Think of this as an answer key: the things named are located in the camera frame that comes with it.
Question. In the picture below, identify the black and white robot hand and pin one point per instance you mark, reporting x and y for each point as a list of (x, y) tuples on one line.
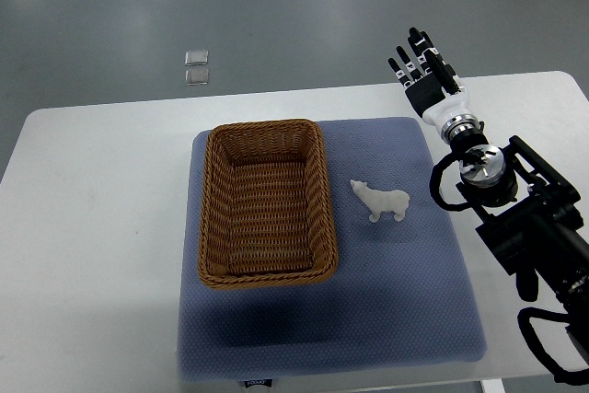
[(431, 85)]

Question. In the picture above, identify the white bear figurine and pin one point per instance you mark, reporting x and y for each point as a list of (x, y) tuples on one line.
[(396, 202)]

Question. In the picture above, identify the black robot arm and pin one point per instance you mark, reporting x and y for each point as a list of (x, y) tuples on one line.
[(529, 223)]

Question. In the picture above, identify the brown wicker basket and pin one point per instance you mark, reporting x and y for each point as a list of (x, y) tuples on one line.
[(266, 213)]

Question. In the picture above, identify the blue-grey fabric mat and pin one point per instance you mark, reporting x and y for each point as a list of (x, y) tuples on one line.
[(401, 294)]

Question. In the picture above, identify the upper clear floor plate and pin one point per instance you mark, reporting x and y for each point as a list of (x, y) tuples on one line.
[(196, 57)]

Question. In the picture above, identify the white table leg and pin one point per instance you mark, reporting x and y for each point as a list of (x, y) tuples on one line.
[(494, 385)]

